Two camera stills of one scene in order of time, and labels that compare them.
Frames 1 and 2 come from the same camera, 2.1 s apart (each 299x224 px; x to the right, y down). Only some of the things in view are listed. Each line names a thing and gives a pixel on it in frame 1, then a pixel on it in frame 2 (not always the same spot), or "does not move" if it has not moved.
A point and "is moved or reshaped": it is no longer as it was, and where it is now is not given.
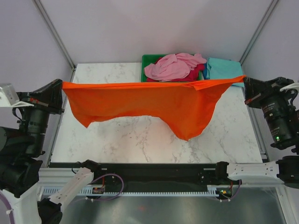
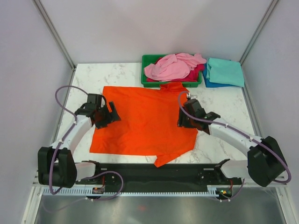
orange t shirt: (186, 105) is moved or reshaped
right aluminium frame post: (270, 10) does not move
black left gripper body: (40, 100) → (103, 116)
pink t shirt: (174, 67) does not move
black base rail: (151, 174) does not move
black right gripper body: (270, 90) → (185, 120)
